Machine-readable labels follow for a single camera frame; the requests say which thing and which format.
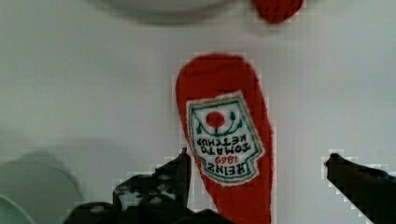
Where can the lavender round plate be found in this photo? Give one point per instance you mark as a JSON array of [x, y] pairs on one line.
[[163, 6]]

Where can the green measuring cup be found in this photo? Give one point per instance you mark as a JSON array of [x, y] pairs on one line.
[[37, 190]]

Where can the small red tomato toy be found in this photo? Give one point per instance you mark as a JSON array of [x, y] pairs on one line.
[[277, 11]]

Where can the red plush ketchup bottle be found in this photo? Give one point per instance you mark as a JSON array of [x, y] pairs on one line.
[[224, 119]]

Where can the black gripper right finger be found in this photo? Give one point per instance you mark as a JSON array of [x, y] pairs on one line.
[[372, 191]]

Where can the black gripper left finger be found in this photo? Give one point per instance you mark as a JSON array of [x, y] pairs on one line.
[[159, 198]]

